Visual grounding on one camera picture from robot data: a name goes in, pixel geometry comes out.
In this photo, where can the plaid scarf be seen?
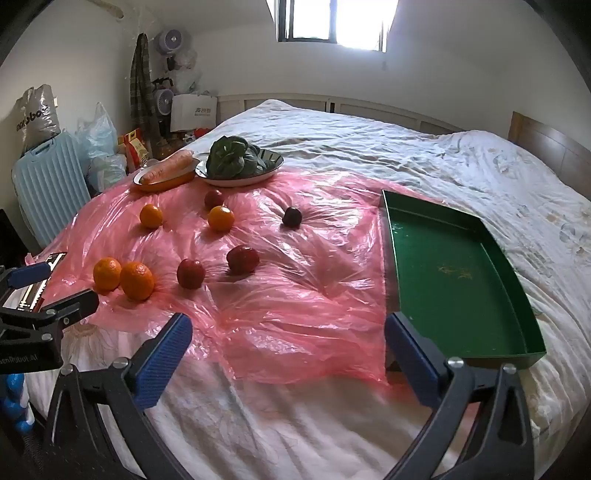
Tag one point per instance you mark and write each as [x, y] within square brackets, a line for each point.
[138, 78]

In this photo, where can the pale blue plastic bag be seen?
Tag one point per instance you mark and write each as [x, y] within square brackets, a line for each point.
[97, 134]

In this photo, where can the dark purple plum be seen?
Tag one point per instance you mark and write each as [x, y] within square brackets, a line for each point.
[292, 216]

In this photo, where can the pink plastic sheet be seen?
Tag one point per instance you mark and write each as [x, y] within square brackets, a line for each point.
[286, 300]

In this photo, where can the white plastic bag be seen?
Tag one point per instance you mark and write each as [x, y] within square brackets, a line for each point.
[108, 170]

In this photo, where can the brown wooden furniture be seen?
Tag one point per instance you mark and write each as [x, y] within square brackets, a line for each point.
[549, 143]

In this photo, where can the orange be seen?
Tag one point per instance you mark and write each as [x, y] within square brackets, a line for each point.
[137, 280]
[107, 274]
[220, 218]
[151, 216]

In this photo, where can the green leafy vegetable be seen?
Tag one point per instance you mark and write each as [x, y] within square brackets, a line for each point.
[231, 157]

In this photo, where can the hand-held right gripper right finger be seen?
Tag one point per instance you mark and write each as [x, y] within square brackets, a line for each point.
[411, 355]

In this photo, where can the red apple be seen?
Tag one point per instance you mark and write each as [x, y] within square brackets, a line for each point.
[242, 259]
[214, 199]
[191, 273]

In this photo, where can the white printed box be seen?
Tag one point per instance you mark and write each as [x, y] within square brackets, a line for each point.
[191, 113]

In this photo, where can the yellow red package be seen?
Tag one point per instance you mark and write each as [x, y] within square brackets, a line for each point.
[136, 147]

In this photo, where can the orange plate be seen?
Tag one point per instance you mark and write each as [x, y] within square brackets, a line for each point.
[161, 185]

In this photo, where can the clear plastic bag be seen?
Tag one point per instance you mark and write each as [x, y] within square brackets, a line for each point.
[187, 64]

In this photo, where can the white bed sheet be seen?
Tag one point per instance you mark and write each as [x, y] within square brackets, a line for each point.
[369, 147]

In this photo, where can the light blue ribbed suitcase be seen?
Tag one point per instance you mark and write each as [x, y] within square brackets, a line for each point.
[51, 184]

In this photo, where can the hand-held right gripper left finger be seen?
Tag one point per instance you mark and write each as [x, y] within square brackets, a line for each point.
[164, 355]

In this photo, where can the white plate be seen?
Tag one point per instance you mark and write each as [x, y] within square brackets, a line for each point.
[240, 181]

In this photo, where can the carrot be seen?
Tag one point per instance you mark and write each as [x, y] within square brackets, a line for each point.
[168, 166]

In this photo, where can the window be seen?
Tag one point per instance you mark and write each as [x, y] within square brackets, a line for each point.
[323, 21]

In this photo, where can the silver printed bag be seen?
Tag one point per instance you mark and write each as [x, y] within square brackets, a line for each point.
[34, 115]

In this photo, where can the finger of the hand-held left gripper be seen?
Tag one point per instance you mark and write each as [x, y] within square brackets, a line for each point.
[30, 274]
[69, 307]

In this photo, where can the cream bed headboard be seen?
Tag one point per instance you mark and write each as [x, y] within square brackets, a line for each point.
[369, 110]

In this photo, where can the green rectangular tray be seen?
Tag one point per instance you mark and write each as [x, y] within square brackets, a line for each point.
[452, 277]

